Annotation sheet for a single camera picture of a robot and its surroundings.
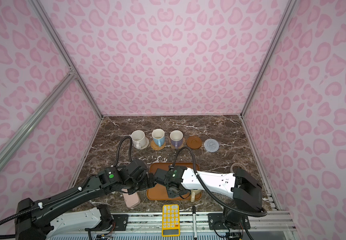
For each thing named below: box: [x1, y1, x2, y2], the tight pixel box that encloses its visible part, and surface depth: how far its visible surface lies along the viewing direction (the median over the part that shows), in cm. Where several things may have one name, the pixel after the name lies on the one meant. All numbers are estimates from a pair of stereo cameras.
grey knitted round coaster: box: [203, 138, 220, 153], surface depth 103 cm
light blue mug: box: [151, 128, 165, 147], surface depth 97 cm
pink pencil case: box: [121, 188, 141, 209], surface depth 80 cm
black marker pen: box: [192, 205, 198, 240], surface depth 74 cm
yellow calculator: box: [162, 204, 180, 237], surface depth 75 cm
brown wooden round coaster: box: [186, 136, 202, 149], surface depth 106 cm
